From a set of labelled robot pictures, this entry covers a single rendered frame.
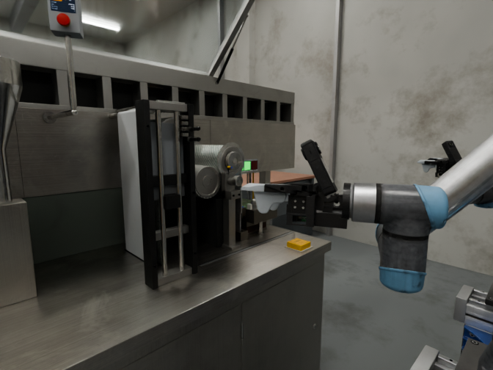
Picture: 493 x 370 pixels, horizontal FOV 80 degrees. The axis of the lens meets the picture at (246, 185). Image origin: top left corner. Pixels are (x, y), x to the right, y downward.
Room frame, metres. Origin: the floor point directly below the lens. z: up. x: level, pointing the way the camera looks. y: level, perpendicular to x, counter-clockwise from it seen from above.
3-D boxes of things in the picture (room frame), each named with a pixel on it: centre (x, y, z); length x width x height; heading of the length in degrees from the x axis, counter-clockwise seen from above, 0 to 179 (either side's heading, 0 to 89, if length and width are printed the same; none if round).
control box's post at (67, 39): (0.83, 0.48, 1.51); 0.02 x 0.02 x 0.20
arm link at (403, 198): (0.51, -0.29, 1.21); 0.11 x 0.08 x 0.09; 70
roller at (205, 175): (1.20, 0.24, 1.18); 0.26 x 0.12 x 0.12; 45
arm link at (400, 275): (0.53, -0.30, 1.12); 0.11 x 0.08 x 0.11; 160
